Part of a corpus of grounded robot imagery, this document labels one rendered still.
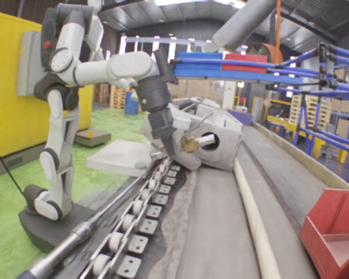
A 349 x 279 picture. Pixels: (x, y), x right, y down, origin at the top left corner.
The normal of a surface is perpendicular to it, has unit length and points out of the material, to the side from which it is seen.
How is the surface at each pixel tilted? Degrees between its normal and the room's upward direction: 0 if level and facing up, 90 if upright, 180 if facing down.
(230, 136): 90
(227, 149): 90
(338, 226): 88
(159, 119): 90
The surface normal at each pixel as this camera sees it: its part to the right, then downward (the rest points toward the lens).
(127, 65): -0.11, 0.20
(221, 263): 0.11, -0.96
